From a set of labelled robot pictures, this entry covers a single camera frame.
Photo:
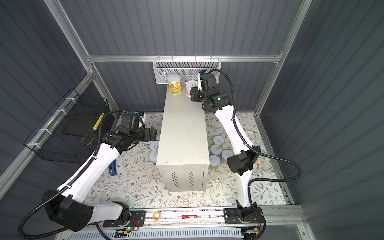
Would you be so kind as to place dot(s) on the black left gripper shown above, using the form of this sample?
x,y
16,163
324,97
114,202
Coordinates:
x,y
148,137

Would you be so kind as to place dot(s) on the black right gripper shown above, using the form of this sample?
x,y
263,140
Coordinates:
x,y
194,92

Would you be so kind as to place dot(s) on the pink label food can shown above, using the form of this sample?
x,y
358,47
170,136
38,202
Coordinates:
x,y
190,85

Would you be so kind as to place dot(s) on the orange yellow label can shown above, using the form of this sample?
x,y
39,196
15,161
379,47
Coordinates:
x,y
174,84

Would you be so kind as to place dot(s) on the green label food can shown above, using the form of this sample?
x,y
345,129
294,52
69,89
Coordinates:
x,y
215,162

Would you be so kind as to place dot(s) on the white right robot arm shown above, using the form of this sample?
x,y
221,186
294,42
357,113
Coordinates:
x,y
224,107

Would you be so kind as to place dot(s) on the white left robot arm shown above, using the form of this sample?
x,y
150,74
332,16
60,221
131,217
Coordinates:
x,y
66,205

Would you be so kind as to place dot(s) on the beige metal cabinet counter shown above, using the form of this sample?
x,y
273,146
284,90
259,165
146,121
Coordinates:
x,y
183,155

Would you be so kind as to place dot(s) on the silver top can left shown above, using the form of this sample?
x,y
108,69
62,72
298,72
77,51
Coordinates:
x,y
154,146
153,157

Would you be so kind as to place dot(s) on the silver can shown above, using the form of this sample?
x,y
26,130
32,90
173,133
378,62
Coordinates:
x,y
154,146
216,150
153,157

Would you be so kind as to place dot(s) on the blue lighter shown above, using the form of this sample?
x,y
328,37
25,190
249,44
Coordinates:
x,y
113,168

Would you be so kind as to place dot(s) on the yellow strip in basket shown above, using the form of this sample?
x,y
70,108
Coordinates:
x,y
98,122

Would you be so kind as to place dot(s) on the silver top can right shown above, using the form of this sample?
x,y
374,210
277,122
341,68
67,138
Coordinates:
x,y
216,150

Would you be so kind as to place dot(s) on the pink can right side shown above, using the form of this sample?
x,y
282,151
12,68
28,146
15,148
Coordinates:
x,y
225,154

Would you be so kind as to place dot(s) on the orange rubber band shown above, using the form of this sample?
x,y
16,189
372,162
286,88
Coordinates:
x,y
157,216

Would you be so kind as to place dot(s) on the red white marker pen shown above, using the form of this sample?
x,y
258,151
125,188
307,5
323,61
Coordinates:
x,y
196,216

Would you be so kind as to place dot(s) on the white wire mesh basket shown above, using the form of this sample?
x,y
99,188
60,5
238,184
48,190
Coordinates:
x,y
186,70

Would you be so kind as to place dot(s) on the black wire wall basket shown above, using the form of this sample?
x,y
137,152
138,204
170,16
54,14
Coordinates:
x,y
68,135

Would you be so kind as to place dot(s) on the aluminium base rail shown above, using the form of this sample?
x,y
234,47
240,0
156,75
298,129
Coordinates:
x,y
214,216

